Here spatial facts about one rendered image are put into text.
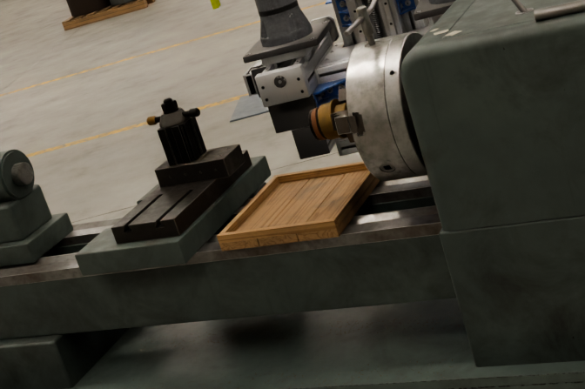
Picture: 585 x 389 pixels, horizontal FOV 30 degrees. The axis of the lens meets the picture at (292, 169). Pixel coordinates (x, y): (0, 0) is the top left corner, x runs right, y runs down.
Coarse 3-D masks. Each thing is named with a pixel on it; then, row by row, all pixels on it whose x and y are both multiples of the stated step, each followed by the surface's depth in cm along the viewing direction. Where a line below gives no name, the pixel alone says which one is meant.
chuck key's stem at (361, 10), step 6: (360, 6) 234; (360, 12) 233; (366, 12) 234; (366, 18) 234; (366, 24) 234; (366, 30) 235; (372, 30) 235; (366, 36) 236; (372, 36) 236; (372, 42) 236
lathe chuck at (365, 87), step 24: (360, 48) 237; (384, 48) 233; (360, 72) 231; (384, 72) 228; (360, 96) 229; (384, 96) 227; (384, 120) 227; (360, 144) 232; (384, 144) 230; (408, 168) 234
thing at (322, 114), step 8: (328, 104) 247; (336, 104) 248; (344, 104) 246; (312, 112) 249; (320, 112) 247; (328, 112) 245; (312, 120) 248; (320, 120) 246; (328, 120) 245; (312, 128) 248; (320, 128) 247; (328, 128) 246; (320, 136) 248; (328, 136) 247; (336, 136) 247; (344, 136) 248
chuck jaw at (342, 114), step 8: (336, 112) 243; (344, 112) 240; (336, 120) 234; (344, 120) 233; (352, 120) 231; (360, 120) 230; (336, 128) 239; (344, 128) 234; (352, 128) 232; (360, 128) 231
